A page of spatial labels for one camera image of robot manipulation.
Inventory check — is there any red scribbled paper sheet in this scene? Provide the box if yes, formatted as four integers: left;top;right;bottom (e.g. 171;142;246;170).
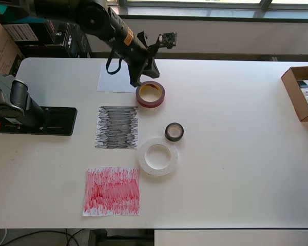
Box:
82;166;141;217

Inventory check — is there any white tape roll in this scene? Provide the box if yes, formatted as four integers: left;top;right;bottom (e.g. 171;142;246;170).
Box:
138;137;179;177

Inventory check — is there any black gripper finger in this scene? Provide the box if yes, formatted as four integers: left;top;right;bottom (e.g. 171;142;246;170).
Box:
144;57;160;79
129;62;145;87

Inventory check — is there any tall GX760A cardboard box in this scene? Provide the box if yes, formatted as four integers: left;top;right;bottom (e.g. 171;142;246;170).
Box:
0;11;25;77

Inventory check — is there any black floor cable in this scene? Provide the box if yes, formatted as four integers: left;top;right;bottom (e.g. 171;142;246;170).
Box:
5;229;93;246

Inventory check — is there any red tape roll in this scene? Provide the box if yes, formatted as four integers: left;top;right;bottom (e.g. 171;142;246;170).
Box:
135;80;166;110

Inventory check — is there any white cabinet top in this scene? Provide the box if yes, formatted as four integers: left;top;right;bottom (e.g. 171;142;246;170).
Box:
153;229;308;246

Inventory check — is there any dark window frame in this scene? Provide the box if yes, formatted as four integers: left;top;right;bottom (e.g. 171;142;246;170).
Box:
105;0;308;16

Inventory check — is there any black box with white label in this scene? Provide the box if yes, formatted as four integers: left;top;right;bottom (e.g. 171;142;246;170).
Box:
2;22;69;47

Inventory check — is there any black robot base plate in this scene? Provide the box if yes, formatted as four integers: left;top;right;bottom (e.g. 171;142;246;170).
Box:
0;107;78;137

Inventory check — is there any black cardboard box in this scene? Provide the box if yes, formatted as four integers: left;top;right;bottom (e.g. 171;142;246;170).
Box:
64;24;92;58

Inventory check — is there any grey window shade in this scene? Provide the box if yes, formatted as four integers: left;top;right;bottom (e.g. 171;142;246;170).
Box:
89;14;308;56

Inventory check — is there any black tape roll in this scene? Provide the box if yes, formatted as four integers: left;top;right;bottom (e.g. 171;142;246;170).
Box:
165;122;185;142

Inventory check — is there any black scribbled paper sheet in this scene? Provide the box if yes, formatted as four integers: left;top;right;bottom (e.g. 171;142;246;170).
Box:
94;105;139;150

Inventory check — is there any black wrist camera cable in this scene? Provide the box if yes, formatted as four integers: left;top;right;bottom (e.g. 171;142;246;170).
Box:
106;48;123;76

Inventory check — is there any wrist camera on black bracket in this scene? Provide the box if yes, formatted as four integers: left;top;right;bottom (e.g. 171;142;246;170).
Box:
146;31;178;56

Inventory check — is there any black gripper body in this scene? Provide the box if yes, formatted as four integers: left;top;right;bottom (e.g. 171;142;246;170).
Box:
128;31;155;68

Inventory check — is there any blank white paper sheet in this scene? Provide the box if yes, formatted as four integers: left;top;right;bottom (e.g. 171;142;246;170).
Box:
97;64;142;93

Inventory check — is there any open brown cardboard box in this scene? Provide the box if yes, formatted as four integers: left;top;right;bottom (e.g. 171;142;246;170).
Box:
281;66;308;122

